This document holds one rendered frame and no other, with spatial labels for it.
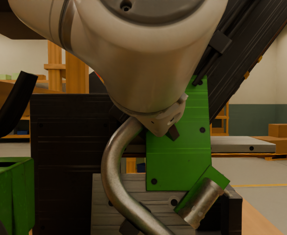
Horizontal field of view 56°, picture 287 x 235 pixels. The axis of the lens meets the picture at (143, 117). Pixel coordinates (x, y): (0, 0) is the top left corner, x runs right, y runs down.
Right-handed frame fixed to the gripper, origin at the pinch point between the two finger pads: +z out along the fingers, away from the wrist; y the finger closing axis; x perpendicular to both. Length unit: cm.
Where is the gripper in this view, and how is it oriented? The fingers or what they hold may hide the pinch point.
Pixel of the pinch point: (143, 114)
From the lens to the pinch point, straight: 44.5
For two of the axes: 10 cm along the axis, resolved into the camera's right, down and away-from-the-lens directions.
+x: -7.0, 6.9, -1.7
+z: -0.1, 2.2, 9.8
